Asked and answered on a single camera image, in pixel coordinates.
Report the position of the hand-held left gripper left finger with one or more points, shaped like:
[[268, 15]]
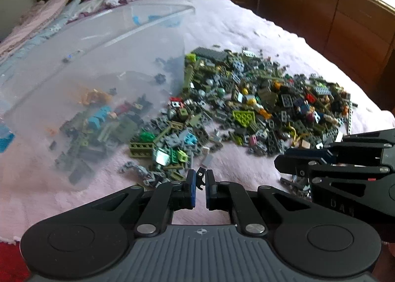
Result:
[[192, 191]]

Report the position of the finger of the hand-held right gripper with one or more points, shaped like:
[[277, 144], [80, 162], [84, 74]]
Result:
[[308, 154], [293, 168]]

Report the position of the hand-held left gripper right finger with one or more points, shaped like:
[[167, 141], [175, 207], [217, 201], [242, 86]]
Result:
[[210, 191]]

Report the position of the small black toy piece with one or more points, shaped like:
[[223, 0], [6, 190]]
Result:
[[201, 177]]

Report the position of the large pile of toy bricks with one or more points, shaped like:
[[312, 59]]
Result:
[[247, 109]]

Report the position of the small heap of sorted bricks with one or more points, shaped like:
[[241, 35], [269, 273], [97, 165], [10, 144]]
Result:
[[120, 129]]

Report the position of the yellow toy brick assembly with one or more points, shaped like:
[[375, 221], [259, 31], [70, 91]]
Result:
[[92, 97]]

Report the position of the clear plastic storage box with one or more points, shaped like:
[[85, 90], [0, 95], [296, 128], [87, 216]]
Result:
[[101, 63]]

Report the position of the wooden dresser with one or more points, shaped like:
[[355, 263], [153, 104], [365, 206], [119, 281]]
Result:
[[339, 23]]

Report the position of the small white box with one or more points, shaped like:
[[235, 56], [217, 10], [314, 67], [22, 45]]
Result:
[[72, 56]]

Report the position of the red cloth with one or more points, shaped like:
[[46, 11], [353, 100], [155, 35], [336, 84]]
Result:
[[9, 259]]

